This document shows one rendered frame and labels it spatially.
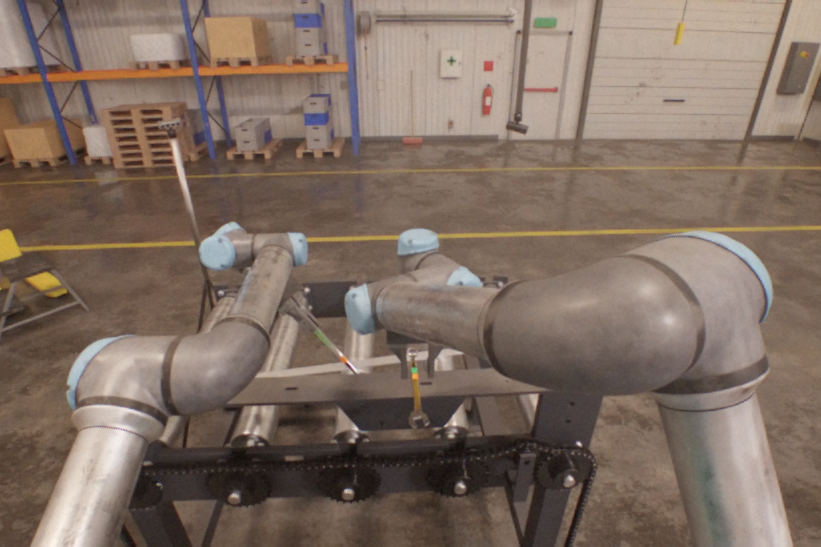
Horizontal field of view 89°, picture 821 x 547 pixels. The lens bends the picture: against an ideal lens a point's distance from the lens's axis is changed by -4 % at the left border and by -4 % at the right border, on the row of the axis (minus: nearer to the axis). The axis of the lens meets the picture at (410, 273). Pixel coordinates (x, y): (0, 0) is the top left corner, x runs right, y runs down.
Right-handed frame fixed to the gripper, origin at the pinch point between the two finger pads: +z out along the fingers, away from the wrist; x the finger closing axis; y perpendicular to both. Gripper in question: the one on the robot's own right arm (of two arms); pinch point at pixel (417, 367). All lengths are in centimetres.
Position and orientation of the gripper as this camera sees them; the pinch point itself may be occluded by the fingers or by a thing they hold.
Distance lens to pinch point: 97.3
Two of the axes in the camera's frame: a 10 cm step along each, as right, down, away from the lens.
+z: 0.0, 8.8, 4.7
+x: -10.0, 0.3, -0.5
